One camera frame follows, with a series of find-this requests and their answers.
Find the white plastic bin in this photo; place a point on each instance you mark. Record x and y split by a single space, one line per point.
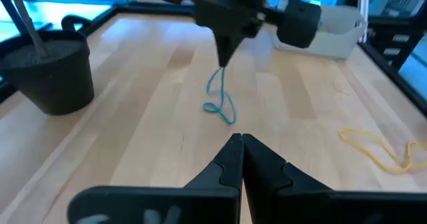
337 37

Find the potted green plant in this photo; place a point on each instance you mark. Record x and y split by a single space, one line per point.
50 84

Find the long yellow rubber band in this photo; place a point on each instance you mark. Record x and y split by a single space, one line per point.
403 166

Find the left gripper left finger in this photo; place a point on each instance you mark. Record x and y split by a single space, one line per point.
200 204

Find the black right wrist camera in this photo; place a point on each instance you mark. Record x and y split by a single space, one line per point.
298 24

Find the black aluminium table frame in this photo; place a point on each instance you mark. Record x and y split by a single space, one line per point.
153 9

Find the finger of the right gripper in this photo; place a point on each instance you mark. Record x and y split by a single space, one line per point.
228 45

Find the teal rubber band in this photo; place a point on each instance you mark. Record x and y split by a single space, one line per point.
213 108

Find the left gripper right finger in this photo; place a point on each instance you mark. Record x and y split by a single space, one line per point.
300 207

